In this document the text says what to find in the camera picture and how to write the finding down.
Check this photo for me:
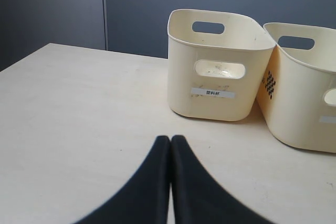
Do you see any cream bin left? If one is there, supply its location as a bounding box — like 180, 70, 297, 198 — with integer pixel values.
167, 9, 276, 122

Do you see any cream bin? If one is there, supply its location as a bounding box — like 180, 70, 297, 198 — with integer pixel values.
257, 22, 335, 153
167, 9, 276, 122

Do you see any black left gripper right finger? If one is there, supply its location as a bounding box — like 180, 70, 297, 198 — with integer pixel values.
171, 135, 271, 223

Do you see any cream bin middle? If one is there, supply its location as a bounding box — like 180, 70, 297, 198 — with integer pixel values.
257, 22, 335, 153

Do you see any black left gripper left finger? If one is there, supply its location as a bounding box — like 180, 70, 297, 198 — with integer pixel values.
77, 135, 171, 223

